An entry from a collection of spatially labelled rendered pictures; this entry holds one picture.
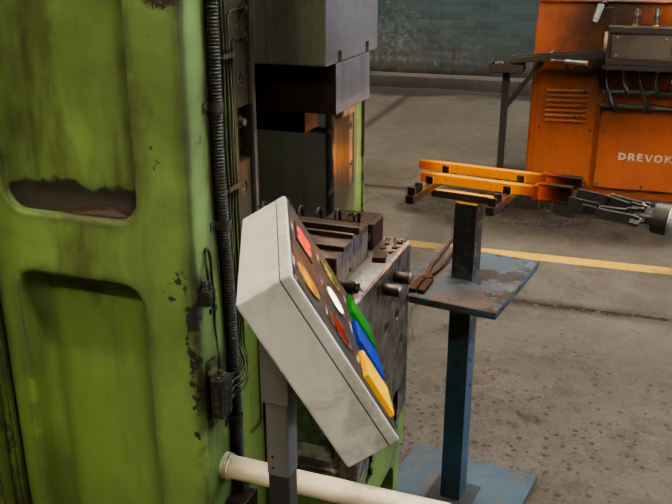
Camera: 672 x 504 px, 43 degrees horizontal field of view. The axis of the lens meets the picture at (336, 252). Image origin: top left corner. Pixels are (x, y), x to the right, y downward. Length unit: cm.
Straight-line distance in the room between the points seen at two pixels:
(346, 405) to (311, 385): 5
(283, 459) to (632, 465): 178
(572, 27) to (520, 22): 411
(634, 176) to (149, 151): 422
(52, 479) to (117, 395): 26
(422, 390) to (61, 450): 165
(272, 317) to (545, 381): 238
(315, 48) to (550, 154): 390
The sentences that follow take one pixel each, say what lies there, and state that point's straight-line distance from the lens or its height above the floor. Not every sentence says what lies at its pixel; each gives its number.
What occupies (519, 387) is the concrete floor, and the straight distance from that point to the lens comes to 328.
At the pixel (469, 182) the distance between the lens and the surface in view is 221.
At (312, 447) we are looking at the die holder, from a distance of 190.
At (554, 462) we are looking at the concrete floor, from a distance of 288.
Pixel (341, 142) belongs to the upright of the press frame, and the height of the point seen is 112.
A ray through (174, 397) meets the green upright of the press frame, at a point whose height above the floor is 80.
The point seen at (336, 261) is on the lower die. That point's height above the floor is 97.
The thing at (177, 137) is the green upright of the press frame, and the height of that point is 128.
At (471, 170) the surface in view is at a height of 99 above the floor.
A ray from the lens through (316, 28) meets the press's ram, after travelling 154.
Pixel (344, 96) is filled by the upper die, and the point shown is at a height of 130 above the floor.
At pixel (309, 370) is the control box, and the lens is 108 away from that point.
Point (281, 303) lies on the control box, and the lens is 104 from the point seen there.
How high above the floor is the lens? 158
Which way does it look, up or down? 20 degrees down
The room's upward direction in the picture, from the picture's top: straight up
